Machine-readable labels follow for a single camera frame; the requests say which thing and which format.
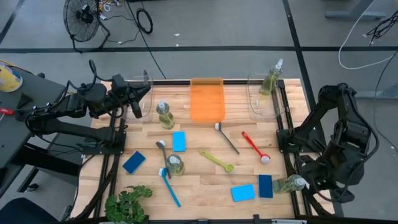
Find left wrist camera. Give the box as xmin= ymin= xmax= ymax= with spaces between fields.
xmin=129 ymin=100 xmax=144 ymax=119

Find clear plastic bin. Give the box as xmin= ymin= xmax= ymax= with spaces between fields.
xmin=124 ymin=74 xmax=155 ymax=121
xmin=247 ymin=73 xmax=285 ymax=121

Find white cable bundle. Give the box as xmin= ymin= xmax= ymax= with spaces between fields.
xmin=99 ymin=0 xmax=124 ymax=13

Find black table frame rails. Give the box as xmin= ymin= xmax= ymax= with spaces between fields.
xmin=71 ymin=78 xmax=345 ymax=224

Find orange translucent plastic bin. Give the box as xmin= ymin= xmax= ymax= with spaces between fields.
xmin=189 ymin=77 xmax=226 ymax=123

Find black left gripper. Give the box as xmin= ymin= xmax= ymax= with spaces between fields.
xmin=110 ymin=73 xmax=152 ymax=107

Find grey dish brush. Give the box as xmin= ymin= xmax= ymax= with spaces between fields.
xmin=155 ymin=139 xmax=172 ymax=180
xmin=214 ymin=121 xmax=241 ymax=156

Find yellow soap pump bottle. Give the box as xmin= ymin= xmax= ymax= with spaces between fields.
xmin=258 ymin=58 xmax=284 ymax=96
xmin=165 ymin=154 xmax=186 ymax=177
xmin=155 ymin=99 xmax=175 ymax=131
xmin=272 ymin=174 xmax=309 ymax=194

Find black side table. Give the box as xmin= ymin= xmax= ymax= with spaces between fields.
xmin=0 ymin=60 xmax=82 ymax=200

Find light blue sponge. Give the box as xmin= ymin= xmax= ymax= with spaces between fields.
xmin=230 ymin=184 xmax=256 ymax=202
xmin=172 ymin=131 xmax=187 ymax=152

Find black floor fan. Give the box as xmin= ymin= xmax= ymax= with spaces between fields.
xmin=63 ymin=0 xmax=111 ymax=54

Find dark blue chair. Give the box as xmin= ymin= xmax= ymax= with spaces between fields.
xmin=0 ymin=197 xmax=58 ymax=224

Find long black floor cable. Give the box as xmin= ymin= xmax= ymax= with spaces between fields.
xmin=125 ymin=0 xmax=167 ymax=80

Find green leafy plant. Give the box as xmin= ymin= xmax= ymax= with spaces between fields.
xmin=104 ymin=185 xmax=154 ymax=224

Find black coiled cable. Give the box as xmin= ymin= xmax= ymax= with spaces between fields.
xmin=136 ymin=7 xmax=154 ymax=35

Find dark blue sponge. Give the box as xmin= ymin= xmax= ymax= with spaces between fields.
xmin=258 ymin=174 xmax=274 ymax=199
xmin=122 ymin=151 xmax=147 ymax=175

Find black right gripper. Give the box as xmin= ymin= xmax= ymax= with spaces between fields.
xmin=298 ymin=155 xmax=343 ymax=195

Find grey desk base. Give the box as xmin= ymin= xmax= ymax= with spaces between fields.
xmin=351 ymin=82 xmax=398 ymax=100
xmin=325 ymin=0 xmax=386 ymax=19

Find yellow round container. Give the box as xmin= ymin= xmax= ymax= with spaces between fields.
xmin=0 ymin=60 xmax=24 ymax=93

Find black floor cable bundle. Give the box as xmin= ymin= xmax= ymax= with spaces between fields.
xmin=366 ymin=9 xmax=398 ymax=47

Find black triangular block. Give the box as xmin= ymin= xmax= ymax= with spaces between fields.
xmin=14 ymin=108 xmax=37 ymax=122
xmin=17 ymin=93 xmax=34 ymax=109

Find red dish brush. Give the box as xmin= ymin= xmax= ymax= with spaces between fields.
xmin=241 ymin=131 xmax=271 ymax=165

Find white floor cable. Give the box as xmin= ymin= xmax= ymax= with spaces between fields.
xmin=338 ymin=0 xmax=398 ymax=70

